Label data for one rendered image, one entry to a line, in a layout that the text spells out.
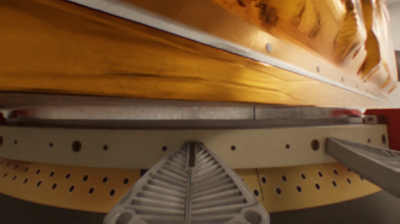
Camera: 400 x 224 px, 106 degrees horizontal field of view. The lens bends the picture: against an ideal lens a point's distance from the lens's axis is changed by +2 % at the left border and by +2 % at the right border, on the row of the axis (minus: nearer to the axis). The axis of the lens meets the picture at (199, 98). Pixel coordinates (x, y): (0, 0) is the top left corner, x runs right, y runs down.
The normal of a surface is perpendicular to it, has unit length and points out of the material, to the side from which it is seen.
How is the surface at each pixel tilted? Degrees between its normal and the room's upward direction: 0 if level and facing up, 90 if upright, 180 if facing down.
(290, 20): 134
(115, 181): 61
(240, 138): 90
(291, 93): 90
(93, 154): 90
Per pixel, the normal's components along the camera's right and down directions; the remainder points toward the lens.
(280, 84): 0.58, -0.07
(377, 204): 0.30, -0.54
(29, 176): -0.27, -0.55
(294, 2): 0.33, 0.72
